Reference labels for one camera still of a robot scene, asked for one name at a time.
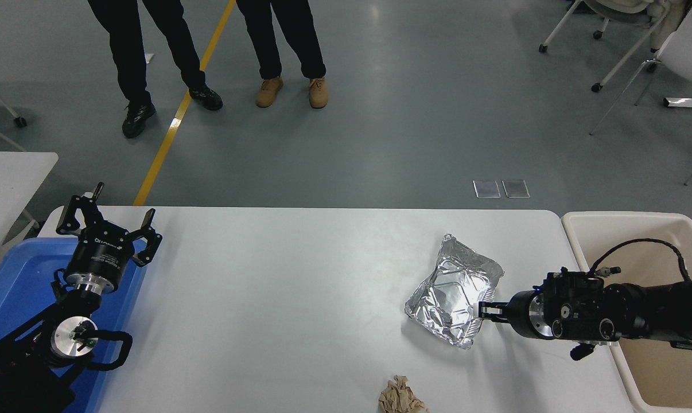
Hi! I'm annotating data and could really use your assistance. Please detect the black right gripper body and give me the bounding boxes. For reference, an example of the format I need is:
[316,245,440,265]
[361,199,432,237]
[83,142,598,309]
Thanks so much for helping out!
[506,290,535,338]

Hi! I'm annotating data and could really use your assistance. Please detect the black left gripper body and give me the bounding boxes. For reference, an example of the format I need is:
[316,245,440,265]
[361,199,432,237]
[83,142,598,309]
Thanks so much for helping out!
[66,225,135,282]

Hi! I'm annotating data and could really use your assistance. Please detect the foil tray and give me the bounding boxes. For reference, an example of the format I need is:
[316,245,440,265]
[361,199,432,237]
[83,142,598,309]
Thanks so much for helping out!
[404,233,505,350]

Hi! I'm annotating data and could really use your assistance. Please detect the white side table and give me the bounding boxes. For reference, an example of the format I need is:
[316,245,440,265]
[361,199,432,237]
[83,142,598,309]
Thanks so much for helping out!
[0,151,59,253]

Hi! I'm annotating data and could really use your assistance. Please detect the blue plastic tray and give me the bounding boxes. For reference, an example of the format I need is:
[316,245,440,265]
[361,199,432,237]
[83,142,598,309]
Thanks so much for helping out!
[0,237,149,413]

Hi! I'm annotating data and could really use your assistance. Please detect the yellow floor tape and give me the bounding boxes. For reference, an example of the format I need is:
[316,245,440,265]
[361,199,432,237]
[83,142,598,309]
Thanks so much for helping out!
[133,0,237,207]

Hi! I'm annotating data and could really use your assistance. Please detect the chair base with castor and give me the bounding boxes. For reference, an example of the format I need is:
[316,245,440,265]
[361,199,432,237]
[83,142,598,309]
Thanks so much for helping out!
[0,72,28,151]

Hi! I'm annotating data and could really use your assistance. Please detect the crumpled tan paper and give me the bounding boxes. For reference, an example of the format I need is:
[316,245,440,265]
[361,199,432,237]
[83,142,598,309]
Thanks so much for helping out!
[378,376,428,413]

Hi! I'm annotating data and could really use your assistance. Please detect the large pale bin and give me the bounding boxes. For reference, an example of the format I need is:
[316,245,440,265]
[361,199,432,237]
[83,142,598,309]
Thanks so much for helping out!
[561,212,692,413]

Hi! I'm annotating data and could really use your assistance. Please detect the person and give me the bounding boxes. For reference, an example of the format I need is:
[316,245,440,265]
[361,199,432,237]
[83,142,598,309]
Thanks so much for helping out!
[87,0,224,139]
[235,0,328,109]

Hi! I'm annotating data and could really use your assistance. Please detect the white chair with metal legs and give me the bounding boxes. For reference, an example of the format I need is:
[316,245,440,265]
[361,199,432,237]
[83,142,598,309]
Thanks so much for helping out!
[589,0,692,137]

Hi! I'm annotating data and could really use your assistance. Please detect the grey office chair with castors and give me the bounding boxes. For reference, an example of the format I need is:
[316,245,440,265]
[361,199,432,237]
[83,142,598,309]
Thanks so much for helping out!
[539,0,668,93]

